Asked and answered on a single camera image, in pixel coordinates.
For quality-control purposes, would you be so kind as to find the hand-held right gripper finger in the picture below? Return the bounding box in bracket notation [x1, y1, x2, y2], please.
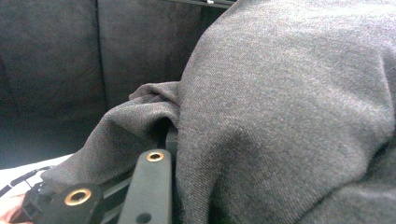
[163, 124, 181, 175]

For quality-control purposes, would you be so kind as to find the dark grey skirt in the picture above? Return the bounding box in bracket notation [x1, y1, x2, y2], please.
[40, 0, 396, 224]

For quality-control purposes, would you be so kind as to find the black curtain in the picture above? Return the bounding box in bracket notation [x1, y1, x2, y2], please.
[0, 0, 225, 171]

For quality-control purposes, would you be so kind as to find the left hand-held gripper black cable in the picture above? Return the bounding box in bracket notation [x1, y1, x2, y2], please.
[0, 166, 52, 198]

